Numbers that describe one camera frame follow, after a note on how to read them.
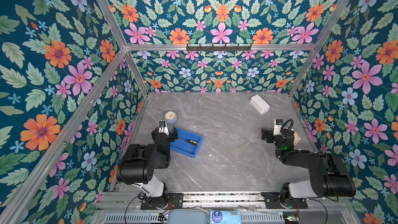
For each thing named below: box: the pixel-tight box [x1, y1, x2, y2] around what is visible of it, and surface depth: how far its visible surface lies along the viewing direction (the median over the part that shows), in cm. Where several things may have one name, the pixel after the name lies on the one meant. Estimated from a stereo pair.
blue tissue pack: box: [209, 210, 243, 224], surface depth 66 cm
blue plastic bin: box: [169, 127, 204, 159], surface depth 94 cm
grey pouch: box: [167, 208, 209, 224], surface depth 70 cm
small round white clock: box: [164, 110, 177, 125], surface depth 104 cm
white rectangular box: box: [249, 94, 271, 116], surface depth 111 cm
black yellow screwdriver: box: [178, 136, 199, 146], surface depth 93 cm
